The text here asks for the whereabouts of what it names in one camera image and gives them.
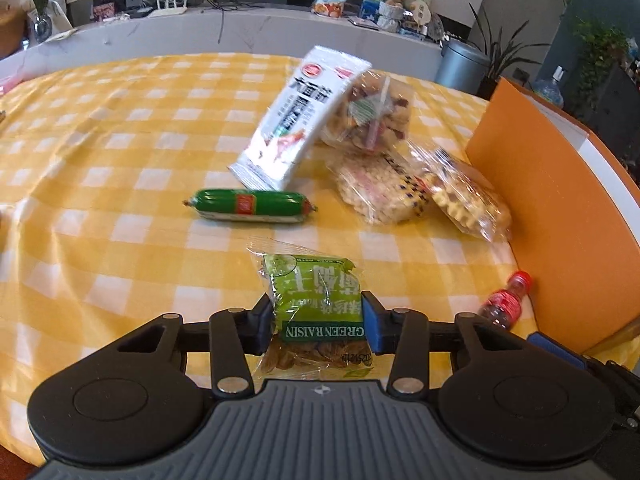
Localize clear mixed snack packet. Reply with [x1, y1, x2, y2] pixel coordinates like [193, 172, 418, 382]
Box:
[320, 71, 413, 153]

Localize silver trash bin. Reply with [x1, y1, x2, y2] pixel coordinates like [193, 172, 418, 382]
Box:
[435, 40, 492, 97]

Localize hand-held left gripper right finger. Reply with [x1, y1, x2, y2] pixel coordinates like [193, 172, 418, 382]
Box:
[361, 290, 532, 397]

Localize long leaved potted plant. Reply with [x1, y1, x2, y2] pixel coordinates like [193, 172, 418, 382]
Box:
[467, 2, 551, 83]

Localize yellow checkered tablecloth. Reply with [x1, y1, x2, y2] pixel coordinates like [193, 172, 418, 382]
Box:
[0, 52, 536, 466]

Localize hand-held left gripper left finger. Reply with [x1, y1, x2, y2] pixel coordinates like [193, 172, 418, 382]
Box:
[102, 296, 275, 398]

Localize grey knitted pot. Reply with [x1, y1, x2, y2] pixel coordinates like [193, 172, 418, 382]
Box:
[376, 1, 407, 33]

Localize green sausage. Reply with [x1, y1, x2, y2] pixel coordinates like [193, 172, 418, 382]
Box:
[182, 188, 318, 225]

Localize clear checkered cookie packet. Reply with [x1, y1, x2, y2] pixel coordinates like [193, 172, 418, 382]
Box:
[407, 140, 513, 243]

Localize plant in glass vase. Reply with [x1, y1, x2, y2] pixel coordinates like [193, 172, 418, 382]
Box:
[15, 0, 66, 43]

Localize large water jug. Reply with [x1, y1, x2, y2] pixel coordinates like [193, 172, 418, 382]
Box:
[532, 66, 566, 109]

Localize bushy green plant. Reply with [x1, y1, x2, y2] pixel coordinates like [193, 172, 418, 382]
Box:
[572, 17, 632, 113]

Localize orange box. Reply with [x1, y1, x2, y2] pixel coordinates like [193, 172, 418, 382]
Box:
[465, 77, 640, 356]

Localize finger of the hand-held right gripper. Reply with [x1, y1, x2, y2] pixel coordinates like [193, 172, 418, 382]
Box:
[527, 331, 608, 376]

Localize white marble cabinet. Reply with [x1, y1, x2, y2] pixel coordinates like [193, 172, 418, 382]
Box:
[0, 2, 443, 83]

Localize puffed rice packet checkered print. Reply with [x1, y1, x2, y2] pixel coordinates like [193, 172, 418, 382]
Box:
[327, 152, 436, 226]

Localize white snack packet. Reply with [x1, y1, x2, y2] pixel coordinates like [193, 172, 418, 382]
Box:
[227, 45, 373, 193]

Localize green raisin packet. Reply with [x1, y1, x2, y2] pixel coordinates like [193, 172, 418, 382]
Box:
[246, 239, 376, 381]

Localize white router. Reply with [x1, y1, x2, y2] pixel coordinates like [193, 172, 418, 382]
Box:
[147, 0, 191, 19]

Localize red capped small bottle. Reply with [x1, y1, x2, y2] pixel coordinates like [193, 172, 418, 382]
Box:
[477, 270, 533, 332]

